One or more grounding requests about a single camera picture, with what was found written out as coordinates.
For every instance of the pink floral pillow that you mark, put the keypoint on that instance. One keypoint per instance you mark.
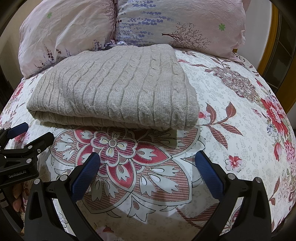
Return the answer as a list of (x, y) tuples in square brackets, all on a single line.
[(69, 27)]

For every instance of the small patterned cloth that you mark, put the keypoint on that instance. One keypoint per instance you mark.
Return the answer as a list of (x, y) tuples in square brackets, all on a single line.
[(114, 44)]

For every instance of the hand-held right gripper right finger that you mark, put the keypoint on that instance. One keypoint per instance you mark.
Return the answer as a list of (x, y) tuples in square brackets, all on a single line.
[(209, 177)]

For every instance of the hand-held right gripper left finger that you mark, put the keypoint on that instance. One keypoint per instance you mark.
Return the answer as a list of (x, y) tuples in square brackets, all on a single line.
[(85, 177)]

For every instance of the floral bed sheet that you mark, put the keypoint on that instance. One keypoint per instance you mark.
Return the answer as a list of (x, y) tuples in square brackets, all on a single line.
[(231, 111)]

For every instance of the pink pillow with tree print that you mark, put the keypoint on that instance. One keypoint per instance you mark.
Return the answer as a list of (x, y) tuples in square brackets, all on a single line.
[(185, 20)]

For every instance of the person's left hand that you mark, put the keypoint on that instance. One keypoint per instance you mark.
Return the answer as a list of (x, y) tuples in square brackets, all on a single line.
[(18, 197)]

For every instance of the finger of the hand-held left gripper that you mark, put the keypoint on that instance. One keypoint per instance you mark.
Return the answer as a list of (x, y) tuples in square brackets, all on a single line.
[(19, 129), (38, 142)]

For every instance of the yellow wooden frame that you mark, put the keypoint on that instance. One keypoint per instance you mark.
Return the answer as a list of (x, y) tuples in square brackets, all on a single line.
[(269, 46)]

